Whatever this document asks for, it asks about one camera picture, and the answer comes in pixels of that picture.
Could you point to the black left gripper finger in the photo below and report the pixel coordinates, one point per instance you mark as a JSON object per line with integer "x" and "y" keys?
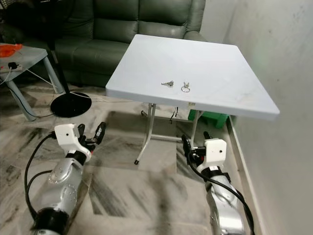
{"x": 100, "y": 132}
{"x": 81, "y": 131}

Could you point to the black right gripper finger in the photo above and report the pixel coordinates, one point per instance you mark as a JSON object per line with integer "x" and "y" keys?
{"x": 206, "y": 136}
{"x": 186, "y": 146}

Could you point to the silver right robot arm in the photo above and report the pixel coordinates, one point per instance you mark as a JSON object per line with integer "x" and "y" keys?
{"x": 225, "y": 205}

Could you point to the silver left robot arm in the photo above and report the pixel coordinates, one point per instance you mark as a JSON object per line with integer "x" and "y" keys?
{"x": 59, "y": 183}

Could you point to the green plastic crate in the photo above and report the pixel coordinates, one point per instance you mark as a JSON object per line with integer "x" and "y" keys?
{"x": 210, "y": 119}

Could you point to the small silver key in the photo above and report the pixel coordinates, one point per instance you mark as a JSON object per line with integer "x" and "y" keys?
{"x": 167, "y": 83}

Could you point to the grey side table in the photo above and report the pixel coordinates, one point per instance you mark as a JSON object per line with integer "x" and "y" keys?
{"x": 32, "y": 56}

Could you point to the white power strip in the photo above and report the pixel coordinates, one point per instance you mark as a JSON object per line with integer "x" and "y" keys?
{"x": 13, "y": 65}

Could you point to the dark green leather sofa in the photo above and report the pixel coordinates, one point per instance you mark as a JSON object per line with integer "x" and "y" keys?
{"x": 98, "y": 34}

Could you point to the orange plastic bag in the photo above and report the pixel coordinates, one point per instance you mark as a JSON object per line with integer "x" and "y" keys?
{"x": 10, "y": 49}

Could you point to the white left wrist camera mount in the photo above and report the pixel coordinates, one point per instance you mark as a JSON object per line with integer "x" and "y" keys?
{"x": 66, "y": 136}

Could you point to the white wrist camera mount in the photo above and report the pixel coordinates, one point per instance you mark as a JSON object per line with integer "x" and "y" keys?
{"x": 66, "y": 136}
{"x": 215, "y": 152}

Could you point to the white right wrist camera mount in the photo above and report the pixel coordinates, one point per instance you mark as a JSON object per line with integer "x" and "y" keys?
{"x": 215, "y": 152}

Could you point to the black pedestal stand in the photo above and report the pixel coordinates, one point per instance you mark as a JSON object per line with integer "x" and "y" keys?
{"x": 71, "y": 104}

